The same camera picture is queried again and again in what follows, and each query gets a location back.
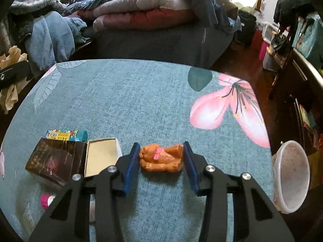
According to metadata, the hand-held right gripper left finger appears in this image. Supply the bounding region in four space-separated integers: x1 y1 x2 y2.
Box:
29 142 142 242

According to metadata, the orange bear toy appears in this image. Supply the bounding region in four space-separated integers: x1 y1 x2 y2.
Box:
140 144 184 173

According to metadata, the pink-capped white tube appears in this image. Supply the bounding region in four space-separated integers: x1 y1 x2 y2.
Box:
40 194 96 223

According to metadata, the small cream box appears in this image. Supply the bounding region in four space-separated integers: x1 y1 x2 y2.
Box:
84 138 123 177

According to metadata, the teal bag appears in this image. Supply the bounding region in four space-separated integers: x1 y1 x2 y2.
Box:
293 13 323 66

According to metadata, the clear plastic container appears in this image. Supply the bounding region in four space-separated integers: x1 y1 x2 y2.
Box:
262 48 278 71

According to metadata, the light blue fleece robe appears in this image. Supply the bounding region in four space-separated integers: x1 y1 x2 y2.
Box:
25 11 87 77

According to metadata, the white pink-dotted waste bin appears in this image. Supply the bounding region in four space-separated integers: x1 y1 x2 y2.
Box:
272 140 310 214

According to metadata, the black coat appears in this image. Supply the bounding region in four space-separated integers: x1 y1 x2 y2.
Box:
274 0 311 26

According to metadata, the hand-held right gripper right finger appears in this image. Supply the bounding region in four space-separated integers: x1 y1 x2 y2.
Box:
183 141 296 242

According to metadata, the dark wooden desk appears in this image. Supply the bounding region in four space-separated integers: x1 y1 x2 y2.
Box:
269 48 323 189

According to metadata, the folded pink grey quilt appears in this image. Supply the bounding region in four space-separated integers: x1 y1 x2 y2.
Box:
77 0 197 32

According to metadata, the teal tissue packet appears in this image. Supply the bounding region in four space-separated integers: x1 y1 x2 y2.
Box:
46 130 88 142

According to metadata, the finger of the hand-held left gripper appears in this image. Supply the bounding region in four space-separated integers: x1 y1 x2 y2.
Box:
0 60 31 90

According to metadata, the dark brown box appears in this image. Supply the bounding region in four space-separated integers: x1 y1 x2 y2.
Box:
25 138 88 190

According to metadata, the white plastic box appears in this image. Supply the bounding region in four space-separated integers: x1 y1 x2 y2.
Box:
262 21 279 43

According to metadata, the colourful book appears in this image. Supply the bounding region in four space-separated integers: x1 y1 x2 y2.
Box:
299 103 323 152

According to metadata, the grey knitted blanket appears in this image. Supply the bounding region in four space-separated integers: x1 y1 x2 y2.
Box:
10 0 66 16

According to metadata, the black suitcase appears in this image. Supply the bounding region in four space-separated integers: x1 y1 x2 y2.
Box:
237 9 257 46

